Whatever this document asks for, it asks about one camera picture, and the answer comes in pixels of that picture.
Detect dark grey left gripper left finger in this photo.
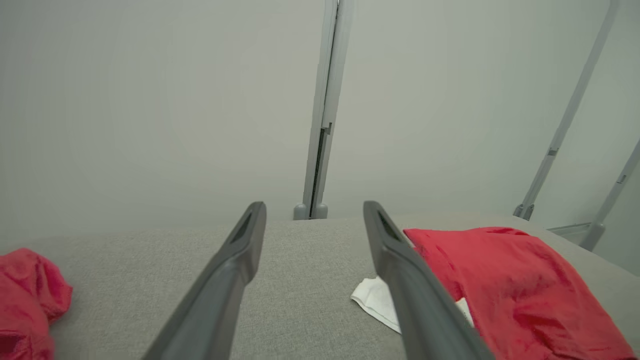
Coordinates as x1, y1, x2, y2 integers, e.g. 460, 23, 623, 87
142, 201, 267, 360

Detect red shorts with white stripe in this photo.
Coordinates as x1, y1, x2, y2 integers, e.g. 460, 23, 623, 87
0, 248, 74, 360

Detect red Bulls basketball jersey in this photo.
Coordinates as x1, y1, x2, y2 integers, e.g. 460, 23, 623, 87
351, 227, 639, 360

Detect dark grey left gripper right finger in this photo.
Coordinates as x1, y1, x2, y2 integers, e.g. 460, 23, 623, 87
363, 201, 496, 360

